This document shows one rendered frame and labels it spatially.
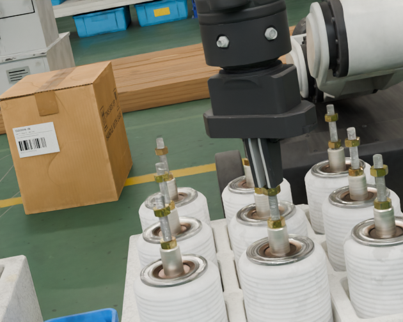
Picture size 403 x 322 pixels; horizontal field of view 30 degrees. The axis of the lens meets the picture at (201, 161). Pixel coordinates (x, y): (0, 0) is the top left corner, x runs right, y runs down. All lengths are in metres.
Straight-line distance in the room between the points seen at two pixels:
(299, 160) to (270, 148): 0.57
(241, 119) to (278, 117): 0.04
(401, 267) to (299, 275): 0.11
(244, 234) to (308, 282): 0.14
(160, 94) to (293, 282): 2.06
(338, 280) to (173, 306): 0.22
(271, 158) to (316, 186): 0.26
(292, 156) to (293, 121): 0.61
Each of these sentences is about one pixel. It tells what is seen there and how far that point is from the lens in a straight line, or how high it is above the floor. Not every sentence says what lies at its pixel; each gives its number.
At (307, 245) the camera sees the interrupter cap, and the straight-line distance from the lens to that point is 0.85.
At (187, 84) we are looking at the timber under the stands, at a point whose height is 0.07.
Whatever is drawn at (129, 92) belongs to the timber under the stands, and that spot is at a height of 0.07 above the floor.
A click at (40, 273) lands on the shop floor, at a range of 1.59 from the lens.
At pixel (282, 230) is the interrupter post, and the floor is 0.28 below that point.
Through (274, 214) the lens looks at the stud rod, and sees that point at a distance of 0.83.
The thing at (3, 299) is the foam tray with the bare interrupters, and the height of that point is 0.18.
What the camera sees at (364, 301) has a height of 0.19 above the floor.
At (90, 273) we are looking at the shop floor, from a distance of 1.53.
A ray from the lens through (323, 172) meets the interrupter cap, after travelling 1.06.
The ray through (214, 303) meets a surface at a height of 0.22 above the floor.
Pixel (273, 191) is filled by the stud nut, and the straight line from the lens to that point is 0.81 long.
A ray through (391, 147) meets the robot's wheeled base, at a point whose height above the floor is 0.18.
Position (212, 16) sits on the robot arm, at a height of 0.52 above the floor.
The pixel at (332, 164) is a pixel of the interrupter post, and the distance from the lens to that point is 1.07.
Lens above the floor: 0.60
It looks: 17 degrees down
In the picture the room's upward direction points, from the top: 10 degrees counter-clockwise
